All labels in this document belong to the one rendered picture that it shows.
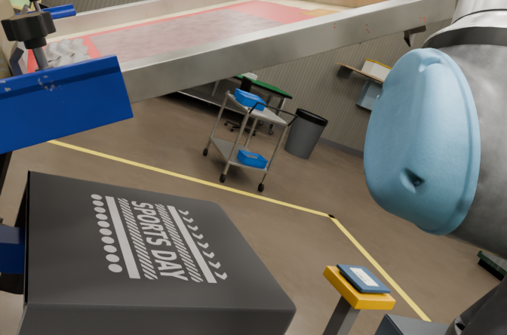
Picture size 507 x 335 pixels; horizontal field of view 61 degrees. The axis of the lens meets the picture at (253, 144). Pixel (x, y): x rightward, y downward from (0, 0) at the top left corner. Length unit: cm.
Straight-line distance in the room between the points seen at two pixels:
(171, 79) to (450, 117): 32
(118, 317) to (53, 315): 9
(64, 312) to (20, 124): 32
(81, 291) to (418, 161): 57
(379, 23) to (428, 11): 9
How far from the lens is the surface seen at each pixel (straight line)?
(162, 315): 75
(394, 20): 64
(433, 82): 28
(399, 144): 29
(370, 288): 108
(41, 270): 76
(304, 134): 710
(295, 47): 55
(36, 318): 70
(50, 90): 47
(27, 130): 48
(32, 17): 46
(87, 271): 77
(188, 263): 87
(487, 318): 41
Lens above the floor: 138
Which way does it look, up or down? 12 degrees down
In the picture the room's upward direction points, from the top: 22 degrees clockwise
